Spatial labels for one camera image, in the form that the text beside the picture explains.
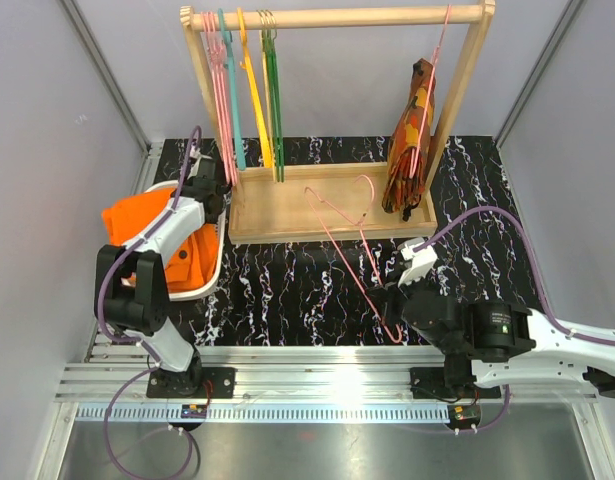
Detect pink wire hanger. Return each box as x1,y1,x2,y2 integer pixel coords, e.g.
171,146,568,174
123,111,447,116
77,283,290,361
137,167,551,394
408,4,452,179
303,174,403,344

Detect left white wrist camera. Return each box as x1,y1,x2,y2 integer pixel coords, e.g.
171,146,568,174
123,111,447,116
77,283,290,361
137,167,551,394
188,147,212,177

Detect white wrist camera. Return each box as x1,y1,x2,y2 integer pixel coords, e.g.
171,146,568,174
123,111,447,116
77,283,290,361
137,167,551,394
398,238,438,287
188,147,212,177

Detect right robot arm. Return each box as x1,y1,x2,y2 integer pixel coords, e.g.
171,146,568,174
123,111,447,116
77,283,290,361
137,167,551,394
368,282,615,399

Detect camouflage patterned trousers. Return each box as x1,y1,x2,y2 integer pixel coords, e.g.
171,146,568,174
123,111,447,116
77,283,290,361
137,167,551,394
382,58,436,222

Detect white slotted cable duct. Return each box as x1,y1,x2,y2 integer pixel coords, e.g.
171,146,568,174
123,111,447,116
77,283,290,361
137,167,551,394
76,403,480,424

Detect white perforated plastic basket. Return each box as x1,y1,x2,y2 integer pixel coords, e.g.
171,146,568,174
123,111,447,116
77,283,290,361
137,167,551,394
146,197,226,302

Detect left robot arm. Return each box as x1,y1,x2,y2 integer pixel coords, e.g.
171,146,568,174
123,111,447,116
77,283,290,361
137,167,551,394
94,157,228,397

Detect teal plastic hanger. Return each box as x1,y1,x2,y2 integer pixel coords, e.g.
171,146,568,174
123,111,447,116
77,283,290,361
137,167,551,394
217,9,246,171

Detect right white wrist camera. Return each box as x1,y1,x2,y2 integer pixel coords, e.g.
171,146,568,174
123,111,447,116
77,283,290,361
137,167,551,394
398,238,438,287

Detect yellow plastic hanger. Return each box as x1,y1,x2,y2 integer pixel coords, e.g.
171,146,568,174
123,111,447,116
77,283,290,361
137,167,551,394
236,7,273,169

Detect pink wire hangers left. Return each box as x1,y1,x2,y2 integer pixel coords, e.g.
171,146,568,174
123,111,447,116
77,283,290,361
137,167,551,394
201,12,238,186

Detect orange trousers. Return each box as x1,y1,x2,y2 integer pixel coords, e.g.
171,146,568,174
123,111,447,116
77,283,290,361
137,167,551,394
101,182,219,293

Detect green velvet hanger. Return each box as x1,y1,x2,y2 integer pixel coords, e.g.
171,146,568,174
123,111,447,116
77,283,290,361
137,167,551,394
270,34,285,183
266,30,278,171

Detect wooden clothes rack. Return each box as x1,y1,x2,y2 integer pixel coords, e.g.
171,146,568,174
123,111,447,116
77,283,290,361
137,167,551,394
179,1,495,244

